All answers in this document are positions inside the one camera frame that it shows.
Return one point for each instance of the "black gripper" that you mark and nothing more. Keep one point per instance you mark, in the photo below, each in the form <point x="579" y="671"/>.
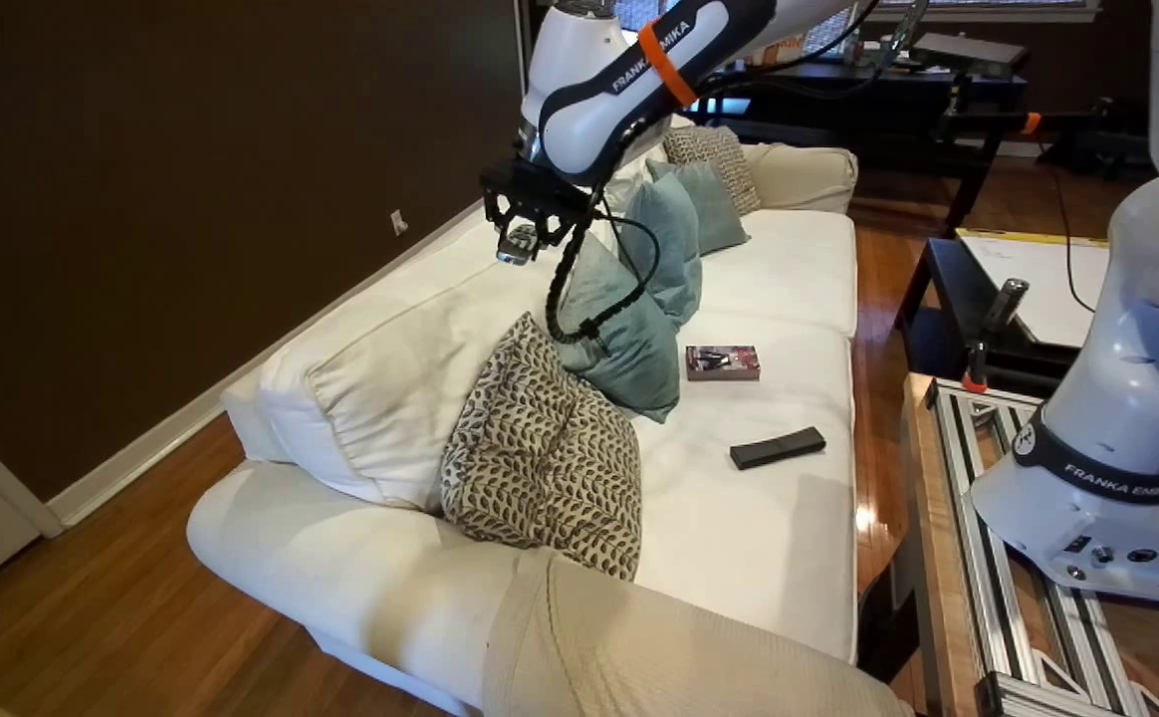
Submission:
<point x="539" y="192"/>

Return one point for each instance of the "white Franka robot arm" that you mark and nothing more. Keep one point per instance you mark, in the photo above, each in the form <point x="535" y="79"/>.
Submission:
<point x="1122" y="334"/>

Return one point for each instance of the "black remote control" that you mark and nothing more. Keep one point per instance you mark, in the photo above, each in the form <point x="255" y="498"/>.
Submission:
<point x="778" y="449"/>

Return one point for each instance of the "large leaf patterned pillow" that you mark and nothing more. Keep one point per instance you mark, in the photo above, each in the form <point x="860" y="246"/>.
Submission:
<point x="539" y="450"/>

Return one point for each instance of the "small leaf patterned pillow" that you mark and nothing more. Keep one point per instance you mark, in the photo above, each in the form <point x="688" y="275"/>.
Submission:
<point x="718" y="144"/>

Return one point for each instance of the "small book with red cover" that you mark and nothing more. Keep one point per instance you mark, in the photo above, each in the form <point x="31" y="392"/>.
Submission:
<point x="721" y="364"/>

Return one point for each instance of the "black console table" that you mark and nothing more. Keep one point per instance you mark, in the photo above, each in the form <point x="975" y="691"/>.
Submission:
<point x="856" y="95"/>

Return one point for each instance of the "white sofa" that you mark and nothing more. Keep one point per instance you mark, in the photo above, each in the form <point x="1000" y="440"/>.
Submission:
<point x="761" y="531"/>

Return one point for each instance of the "black side table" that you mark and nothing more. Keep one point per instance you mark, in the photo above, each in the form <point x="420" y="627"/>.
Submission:
<point x="949" y="286"/>

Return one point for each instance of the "white sheet on side table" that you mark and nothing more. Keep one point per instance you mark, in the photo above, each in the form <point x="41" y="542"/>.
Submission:
<point x="1040" y="286"/>

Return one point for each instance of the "white wall outlet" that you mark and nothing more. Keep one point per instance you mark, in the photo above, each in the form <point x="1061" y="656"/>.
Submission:
<point x="398" y="221"/>

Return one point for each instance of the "aluminium profile robot base frame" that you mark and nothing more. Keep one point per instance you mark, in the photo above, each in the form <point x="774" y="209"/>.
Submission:
<point x="1000" y="598"/>

